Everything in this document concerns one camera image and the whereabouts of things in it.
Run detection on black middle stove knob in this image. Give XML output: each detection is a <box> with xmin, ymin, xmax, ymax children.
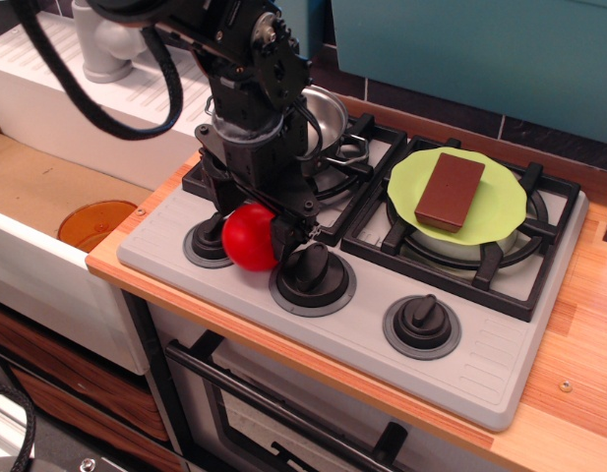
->
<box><xmin>270</xmin><ymin>243</ymin><xmax>357</xmax><ymax>318</ymax></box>

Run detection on brown chocolate bar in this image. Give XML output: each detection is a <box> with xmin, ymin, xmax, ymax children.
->
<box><xmin>414</xmin><ymin>153</ymin><xmax>485</xmax><ymax>233</ymax></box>

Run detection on black burner grate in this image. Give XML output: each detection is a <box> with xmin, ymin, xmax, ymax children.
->
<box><xmin>181</xmin><ymin>113</ymin><xmax>408</xmax><ymax>247</ymax></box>
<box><xmin>341</xmin><ymin>138</ymin><xmax>587</xmax><ymax>322</ymax></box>

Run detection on white toy sink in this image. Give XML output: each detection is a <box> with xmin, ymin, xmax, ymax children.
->
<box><xmin>0</xmin><ymin>3</ymin><xmax>211</xmax><ymax>375</ymax></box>

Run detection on wooden drawer fronts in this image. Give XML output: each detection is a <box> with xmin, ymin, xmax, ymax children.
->
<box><xmin>0</xmin><ymin>303</ymin><xmax>183</xmax><ymax>471</ymax></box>

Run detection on red toy apple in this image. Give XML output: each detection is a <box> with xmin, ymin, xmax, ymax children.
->
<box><xmin>222</xmin><ymin>204</ymin><xmax>277</xmax><ymax>271</ymax></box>

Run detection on black right burner grate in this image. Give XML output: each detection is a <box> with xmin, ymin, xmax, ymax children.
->
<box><xmin>341</xmin><ymin>138</ymin><xmax>587</xmax><ymax>322</ymax></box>

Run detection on black stove knob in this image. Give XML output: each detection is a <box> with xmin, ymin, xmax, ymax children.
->
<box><xmin>270</xmin><ymin>243</ymin><xmax>357</xmax><ymax>318</ymax></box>
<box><xmin>383</xmin><ymin>294</ymin><xmax>461</xmax><ymax>361</ymax></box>
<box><xmin>183</xmin><ymin>211</ymin><xmax>233</xmax><ymax>269</ymax></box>

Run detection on orange sink drain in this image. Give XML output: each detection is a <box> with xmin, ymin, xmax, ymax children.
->
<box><xmin>57</xmin><ymin>200</ymin><xmax>137</xmax><ymax>253</ymax></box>

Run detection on grey toy faucet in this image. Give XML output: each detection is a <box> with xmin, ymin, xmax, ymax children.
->
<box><xmin>72</xmin><ymin>0</ymin><xmax>147</xmax><ymax>84</ymax></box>

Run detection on black oven door handle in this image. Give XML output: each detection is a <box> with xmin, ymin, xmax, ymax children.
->
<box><xmin>165</xmin><ymin>331</ymin><xmax>407</xmax><ymax>471</ymax></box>

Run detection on black right stove knob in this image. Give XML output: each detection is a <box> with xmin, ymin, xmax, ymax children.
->
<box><xmin>383</xmin><ymin>294</ymin><xmax>461</xmax><ymax>361</ymax></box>

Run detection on teal wall cabinet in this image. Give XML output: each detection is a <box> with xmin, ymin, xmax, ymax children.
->
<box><xmin>280</xmin><ymin>1</ymin><xmax>607</xmax><ymax>144</ymax></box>

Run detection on light green plate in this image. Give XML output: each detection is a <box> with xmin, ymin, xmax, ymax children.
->
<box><xmin>387</xmin><ymin>147</ymin><xmax>527</xmax><ymax>246</ymax></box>

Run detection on black left burner grate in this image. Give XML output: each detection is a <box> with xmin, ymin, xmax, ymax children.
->
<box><xmin>181</xmin><ymin>113</ymin><xmax>408</xmax><ymax>247</ymax></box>

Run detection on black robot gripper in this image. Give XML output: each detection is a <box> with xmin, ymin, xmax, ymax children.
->
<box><xmin>195</xmin><ymin>124</ymin><xmax>319</xmax><ymax>261</ymax></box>

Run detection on black braided cable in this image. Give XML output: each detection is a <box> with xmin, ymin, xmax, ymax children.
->
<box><xmin>15</xmin><ymin>0</ymin><xmax>184</xmax><ymax>142</ymax></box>

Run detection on stainless steel pot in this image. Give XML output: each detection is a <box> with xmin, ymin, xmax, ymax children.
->
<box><xmin>210</xmin><ymin>86</ymin><xmax>348</xmax><ymax>178</ymax></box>

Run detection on grey toy stove top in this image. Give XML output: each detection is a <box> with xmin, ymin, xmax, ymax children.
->
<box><xmin>117</xmin><ymin>168</ymin><xmax>568</xmax><ymax>431</ymax></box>

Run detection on black left stove knob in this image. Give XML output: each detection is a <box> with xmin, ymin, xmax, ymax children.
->
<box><xmin>183</xmin><ymin>211</ymin><xmax>233</xmax><ymax>269</ymax></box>

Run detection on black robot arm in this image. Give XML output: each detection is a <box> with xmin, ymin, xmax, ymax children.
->
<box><xmin>91</xmin><ymin>1</ymin><xmax>324</xmax><ymax>261</ymax></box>

